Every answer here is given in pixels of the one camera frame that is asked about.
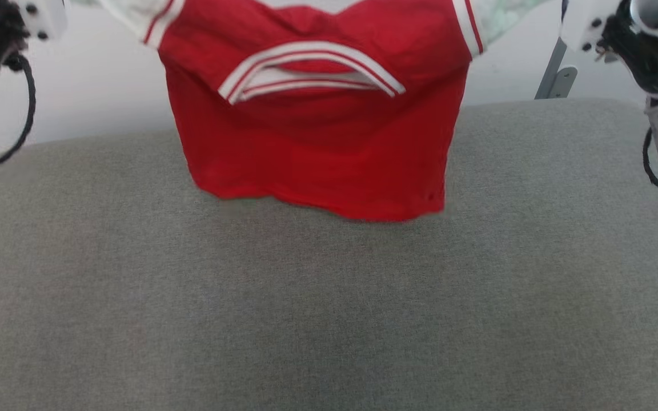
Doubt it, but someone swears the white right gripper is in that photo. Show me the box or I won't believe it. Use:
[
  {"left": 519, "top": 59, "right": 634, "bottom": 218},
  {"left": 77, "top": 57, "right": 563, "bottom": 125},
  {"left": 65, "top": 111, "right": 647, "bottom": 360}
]
[{"left": 560, "top": 0, "right": 622, "bottom": 54}]

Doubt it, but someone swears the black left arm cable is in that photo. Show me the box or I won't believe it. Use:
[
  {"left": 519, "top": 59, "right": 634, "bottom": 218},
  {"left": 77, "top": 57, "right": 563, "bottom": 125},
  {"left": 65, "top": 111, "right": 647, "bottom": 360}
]
[{"left": 0, "top": 53, "right": 37, "bottom": 182}]

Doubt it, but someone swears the grey fabric sofa cushion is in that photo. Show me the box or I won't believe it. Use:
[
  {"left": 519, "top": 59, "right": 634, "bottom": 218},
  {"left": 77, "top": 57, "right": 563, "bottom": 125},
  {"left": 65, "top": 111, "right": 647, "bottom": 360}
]
[{"left": 0, "top": 98, "right": 658, "bottom": 411}]

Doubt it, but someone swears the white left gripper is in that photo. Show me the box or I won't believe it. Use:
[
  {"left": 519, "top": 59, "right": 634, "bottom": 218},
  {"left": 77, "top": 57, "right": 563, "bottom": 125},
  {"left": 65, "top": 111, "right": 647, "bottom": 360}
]
[{"left": 16, "top": 0, "right": 70, "bottom": 41}]

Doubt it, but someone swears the red basketball jersey shirt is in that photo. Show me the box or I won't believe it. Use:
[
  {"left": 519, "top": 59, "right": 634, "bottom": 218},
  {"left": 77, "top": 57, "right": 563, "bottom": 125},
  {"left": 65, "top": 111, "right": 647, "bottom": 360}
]
[{"left": 71, "top": 0, "right": 553, "bottom": 223}]

